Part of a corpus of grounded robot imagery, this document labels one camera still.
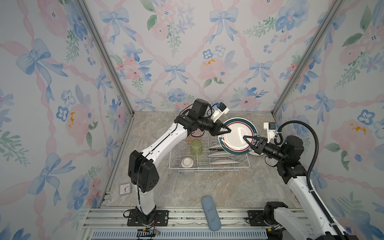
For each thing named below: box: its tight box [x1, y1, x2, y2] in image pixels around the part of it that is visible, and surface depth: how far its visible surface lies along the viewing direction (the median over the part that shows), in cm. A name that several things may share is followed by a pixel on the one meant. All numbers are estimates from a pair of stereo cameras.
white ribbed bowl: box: [180, 156, 195, 175], surface depth 87 cm
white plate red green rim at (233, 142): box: [218, 117, 258, 155], surface depth 71 cm
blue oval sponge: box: [201, 195, 222, 232], surface depth 75 cm
